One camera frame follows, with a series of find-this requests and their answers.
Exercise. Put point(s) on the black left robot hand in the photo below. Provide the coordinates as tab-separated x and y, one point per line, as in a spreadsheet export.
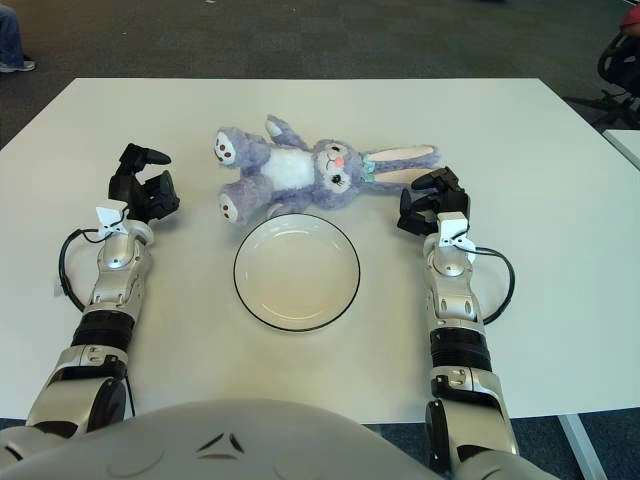
131	192

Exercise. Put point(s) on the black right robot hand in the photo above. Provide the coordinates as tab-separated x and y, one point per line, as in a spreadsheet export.
452	200

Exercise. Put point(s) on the purple plush bunny doll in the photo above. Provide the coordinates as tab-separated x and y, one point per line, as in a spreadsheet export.
290	170

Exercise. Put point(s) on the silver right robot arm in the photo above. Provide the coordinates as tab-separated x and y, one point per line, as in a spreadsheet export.
452	300

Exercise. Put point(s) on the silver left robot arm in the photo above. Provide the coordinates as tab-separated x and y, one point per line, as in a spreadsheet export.
117	280

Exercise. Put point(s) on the white plate black rim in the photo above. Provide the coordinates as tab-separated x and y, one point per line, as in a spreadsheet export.
295	280

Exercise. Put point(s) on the white neighbouring table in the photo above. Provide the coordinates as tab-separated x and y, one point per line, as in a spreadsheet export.
627	142

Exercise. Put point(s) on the seated person in jeans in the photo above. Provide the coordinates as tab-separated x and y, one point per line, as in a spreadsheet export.
10	35

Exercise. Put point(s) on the black office chair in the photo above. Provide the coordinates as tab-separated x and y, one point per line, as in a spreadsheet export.
612	65

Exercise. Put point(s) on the person in red clothing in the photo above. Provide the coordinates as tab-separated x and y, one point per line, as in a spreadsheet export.
631	22

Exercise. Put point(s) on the silver robot torso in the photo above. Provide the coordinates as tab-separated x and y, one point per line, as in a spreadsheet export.
225	450

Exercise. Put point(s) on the white table leg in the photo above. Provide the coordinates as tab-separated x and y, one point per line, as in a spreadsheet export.
580	450

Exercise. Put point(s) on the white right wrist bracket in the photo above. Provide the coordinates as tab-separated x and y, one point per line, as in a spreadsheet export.
452	227

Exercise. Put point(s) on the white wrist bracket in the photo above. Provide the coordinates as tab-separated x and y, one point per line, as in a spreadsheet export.
452	227
109	216

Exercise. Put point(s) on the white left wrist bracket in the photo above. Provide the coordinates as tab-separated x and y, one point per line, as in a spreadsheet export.
109	216

